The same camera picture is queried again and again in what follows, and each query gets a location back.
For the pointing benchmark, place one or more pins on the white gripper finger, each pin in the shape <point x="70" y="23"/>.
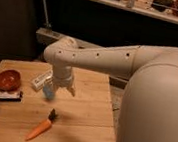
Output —
<point x="48" y="91"/>
<point x="71" y="90"/>

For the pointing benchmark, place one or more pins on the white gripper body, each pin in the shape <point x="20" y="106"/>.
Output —
<point x="62" y="78"/>

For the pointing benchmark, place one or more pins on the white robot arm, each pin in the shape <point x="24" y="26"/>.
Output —
<point x="149" y="110"/>

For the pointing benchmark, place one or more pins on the red ceramic bowl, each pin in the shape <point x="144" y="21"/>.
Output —
<point x="10" y="80"/>

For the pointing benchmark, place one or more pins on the black and white box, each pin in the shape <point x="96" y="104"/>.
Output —
<point x="8" y="95"/>

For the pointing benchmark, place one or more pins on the orange toy carrot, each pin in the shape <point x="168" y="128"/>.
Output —
<point x="42" y="126"/>

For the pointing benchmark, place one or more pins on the metal pole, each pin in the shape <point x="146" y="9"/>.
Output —
<point x="47" y="23"/>

